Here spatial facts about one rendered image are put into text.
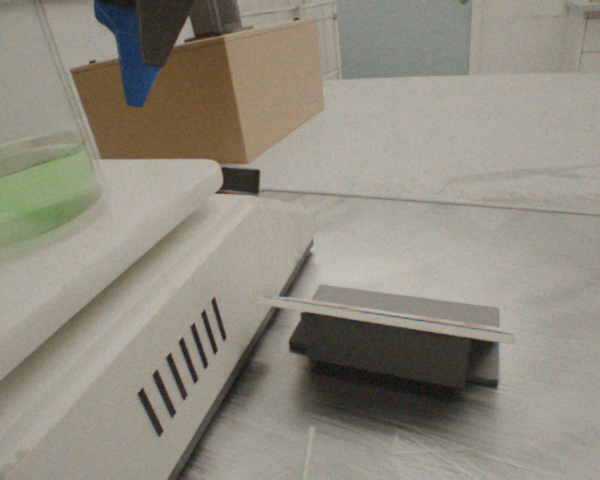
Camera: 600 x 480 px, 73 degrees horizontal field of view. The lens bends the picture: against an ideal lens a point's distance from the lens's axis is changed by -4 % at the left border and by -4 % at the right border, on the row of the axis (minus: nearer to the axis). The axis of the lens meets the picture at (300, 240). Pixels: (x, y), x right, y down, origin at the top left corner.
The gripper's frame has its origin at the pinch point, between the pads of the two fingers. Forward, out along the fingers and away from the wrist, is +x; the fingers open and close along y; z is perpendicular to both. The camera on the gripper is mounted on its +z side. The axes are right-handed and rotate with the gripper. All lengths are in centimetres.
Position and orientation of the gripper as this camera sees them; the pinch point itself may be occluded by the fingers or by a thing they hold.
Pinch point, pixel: (146, 32)
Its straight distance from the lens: 28.8
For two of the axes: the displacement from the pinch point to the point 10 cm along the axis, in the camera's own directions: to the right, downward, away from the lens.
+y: 4.6, 0.6, -8.9
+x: -0.6, 10.0, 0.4
